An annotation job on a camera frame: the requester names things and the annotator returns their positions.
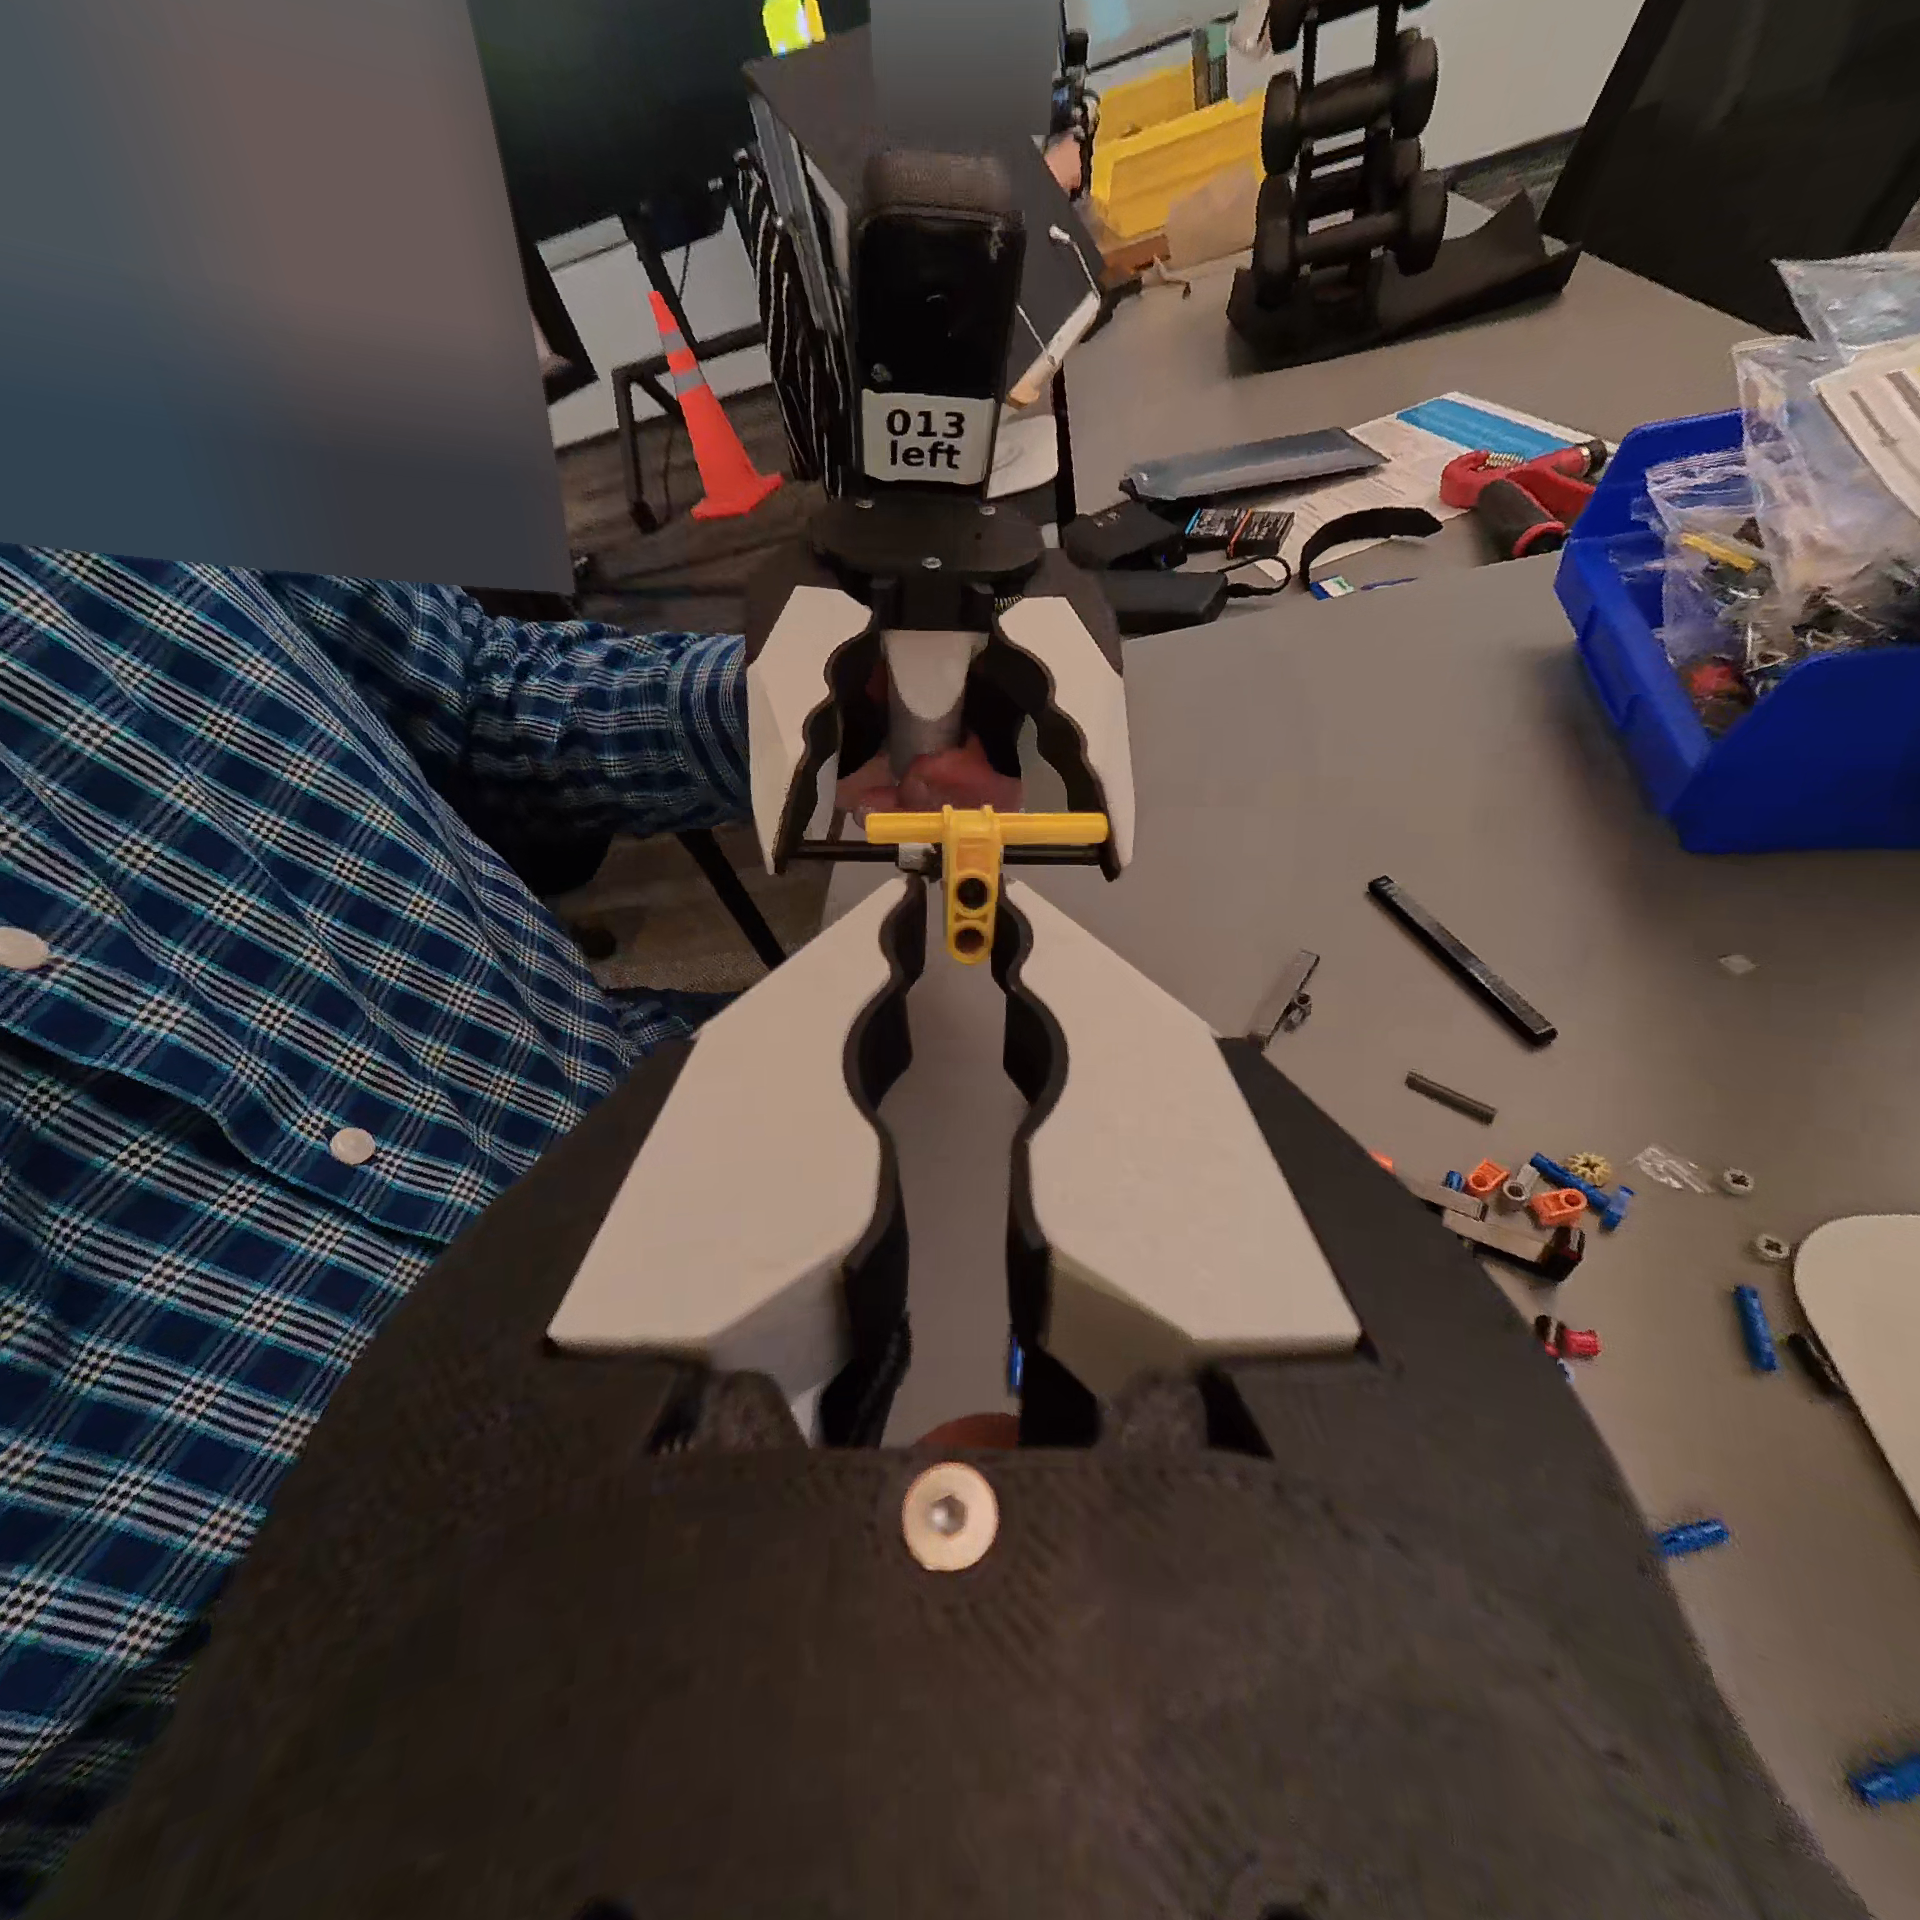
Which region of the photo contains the black power bank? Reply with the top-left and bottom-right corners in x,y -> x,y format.
1109,564 -> 1236,635

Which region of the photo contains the black monitor back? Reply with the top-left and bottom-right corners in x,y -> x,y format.
1543,0 -> 1920,338

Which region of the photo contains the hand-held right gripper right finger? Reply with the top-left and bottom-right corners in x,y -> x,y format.
998,876 -> 1365,1447

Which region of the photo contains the printed paper sheet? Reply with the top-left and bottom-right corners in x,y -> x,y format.
1291,393 -> 1577,544

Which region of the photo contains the orange traffic cone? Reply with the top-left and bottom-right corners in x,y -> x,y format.
647,291 -> 786,524

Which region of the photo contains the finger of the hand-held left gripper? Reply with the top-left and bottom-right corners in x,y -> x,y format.
994,588 -> 1137,884
742,587 -> 891,878

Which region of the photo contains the black lego frame assembly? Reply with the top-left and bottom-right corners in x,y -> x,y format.
1371,1147 -> 1598,1361

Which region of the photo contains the white book stand wooden board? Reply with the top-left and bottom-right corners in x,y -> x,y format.
1793,1214 -> 1920,1479

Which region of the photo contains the pile of clear lego bags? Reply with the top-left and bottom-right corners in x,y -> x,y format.
1641,255 -> 1920,736

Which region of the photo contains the person's left hand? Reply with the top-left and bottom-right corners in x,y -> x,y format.
836,740 -> 1004,824

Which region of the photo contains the black lego axle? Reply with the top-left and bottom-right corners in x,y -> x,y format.
795,846 -> 1116,873

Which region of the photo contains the blue bin with square sticker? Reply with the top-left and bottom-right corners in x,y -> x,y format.
1556,413 -> 1920,857

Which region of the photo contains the black dumbbell rack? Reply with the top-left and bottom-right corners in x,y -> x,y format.
1227,0 -> 1585,374

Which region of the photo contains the red handled tool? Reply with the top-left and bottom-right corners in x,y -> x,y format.
1439,438 -> 1611,560

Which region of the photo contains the instruction booklet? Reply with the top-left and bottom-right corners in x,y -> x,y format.
1809,335 -> 1920,519

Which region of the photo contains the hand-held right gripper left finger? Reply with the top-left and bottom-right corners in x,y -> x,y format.
547,876 -> 924,1447

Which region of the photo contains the person's left forearm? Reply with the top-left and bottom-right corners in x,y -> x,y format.
449,601 -> 752,843

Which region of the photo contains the yellow lego pin connector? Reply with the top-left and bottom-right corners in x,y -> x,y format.
938,809 -> 1001,965

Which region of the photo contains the black strap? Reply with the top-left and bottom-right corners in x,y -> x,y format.
1298,506 -> 1445,587

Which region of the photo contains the long black lego beam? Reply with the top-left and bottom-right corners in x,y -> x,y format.
1369,876 -> 1556,1046

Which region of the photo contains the person's torso in plaid shirt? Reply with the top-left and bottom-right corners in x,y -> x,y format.
0,546 -> 708,1846

